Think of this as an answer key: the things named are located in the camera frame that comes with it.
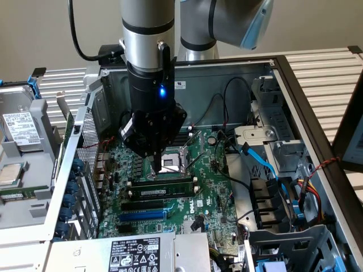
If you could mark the black framed monitor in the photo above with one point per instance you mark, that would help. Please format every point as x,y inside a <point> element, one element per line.
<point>354,147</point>

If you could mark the silver disk bay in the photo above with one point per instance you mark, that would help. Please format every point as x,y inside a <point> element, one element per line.
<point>283,119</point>

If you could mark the black fan shroud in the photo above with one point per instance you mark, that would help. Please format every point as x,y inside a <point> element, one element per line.
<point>263,198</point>

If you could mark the white case sticker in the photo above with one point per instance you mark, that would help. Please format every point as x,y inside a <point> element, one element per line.
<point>181,85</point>

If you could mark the green Dell motherboard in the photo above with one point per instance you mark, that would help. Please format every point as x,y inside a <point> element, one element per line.
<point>210,181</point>

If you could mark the silver rear port block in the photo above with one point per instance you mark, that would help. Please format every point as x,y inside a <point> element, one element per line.
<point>102,167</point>
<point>101,180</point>
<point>103,157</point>

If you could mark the silver socket cover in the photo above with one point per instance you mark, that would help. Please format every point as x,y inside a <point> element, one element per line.
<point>200,141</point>

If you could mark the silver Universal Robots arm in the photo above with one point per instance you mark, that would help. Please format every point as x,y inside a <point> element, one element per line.
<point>147,17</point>

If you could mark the green RAM stick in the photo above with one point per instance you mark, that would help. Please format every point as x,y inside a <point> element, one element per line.
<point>11,196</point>
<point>175,191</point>

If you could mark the silver power supply unit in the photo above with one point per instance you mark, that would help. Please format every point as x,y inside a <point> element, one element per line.
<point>85,255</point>

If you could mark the blue expansion slot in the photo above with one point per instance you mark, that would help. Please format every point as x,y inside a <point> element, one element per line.
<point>141,217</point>

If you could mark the short black expansion slot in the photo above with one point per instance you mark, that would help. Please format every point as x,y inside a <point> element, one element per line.
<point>125,229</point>

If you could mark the blue slot retention clip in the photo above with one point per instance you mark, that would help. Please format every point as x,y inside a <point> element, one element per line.
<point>76,165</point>
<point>71,188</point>
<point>69,200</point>
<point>61,228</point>
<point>65,214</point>

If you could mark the CPU socket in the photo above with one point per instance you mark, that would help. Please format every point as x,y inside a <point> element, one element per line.
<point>170,164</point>

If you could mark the silver finned chipset heatsink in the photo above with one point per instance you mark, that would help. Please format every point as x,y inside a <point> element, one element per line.
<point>190,226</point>

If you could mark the black table end cap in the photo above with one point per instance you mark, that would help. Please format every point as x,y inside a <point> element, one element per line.
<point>355,49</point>
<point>39,72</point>

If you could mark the open silver PC case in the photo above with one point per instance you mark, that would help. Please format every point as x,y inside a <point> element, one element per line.
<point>198,107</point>

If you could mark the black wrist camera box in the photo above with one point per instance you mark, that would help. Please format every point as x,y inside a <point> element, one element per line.
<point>126,130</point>

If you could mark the silver CPU chip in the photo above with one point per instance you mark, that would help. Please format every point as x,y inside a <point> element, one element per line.
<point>10,175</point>

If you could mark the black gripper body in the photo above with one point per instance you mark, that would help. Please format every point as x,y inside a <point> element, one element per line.
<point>153,113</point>

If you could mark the silver coin battery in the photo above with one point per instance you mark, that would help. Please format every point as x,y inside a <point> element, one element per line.
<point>212,140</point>

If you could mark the thin metal locking lever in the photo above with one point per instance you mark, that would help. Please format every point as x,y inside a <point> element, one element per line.
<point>174,169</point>

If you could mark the grey plastic drive cage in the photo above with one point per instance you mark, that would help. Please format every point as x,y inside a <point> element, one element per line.
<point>283,241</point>

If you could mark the blue disk carrier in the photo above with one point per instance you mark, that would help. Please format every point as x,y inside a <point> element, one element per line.
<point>34,85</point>

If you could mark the green graphics card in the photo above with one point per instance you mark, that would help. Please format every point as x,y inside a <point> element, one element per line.
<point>67,130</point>

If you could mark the silver hard disk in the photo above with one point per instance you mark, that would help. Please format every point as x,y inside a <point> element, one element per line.
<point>20,127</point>

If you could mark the long black expansion slot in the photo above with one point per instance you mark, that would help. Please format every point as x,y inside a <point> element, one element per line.
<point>143,206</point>

